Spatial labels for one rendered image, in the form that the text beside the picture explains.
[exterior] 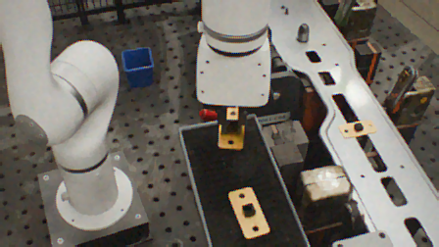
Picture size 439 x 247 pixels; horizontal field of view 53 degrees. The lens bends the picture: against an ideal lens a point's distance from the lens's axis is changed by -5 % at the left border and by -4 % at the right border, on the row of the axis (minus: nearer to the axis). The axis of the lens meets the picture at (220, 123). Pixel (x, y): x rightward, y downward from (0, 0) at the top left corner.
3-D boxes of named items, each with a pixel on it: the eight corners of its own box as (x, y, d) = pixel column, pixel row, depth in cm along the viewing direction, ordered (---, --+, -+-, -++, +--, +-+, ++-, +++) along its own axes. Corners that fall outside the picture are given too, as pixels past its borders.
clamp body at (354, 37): (362, 96, 151) (387, 9, 126) (329, 102, 149) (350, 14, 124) (350, 78, 157) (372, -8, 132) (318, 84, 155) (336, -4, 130)
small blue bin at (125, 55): (157, 86, 154) (154, 66, 148) (127, 91, 152) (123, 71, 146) (152, 66, 161) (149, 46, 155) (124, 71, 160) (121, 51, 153)
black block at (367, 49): (368, 126, 142) (393, 54, 121) (337, 132, 140) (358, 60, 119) (357, 109, 147) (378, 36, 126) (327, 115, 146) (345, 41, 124)
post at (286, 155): (281, 258, 112) (305, 160, 82) (263, 263, 111) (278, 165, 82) (275, 241, 115) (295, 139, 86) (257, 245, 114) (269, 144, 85)
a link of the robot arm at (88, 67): (43, 161, 96) (13, 79, 78) (90, 105, 107) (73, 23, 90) (89, 181, 93) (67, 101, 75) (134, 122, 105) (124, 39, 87)
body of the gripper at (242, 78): (191, 46, 56) (195, 110, 65) (274, 50, 56) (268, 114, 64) (198, 12, 61) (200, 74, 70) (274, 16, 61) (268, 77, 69)
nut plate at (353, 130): (370, 120, 103) (371, 116, 102) (378, 131, 100) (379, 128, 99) (337, 126, 101) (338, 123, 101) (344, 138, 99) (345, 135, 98)
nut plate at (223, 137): (242, 150, 70) (243, 144, 69) (218, 148, 70) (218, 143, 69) (244, 110, 75) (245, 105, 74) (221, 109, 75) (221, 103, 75)
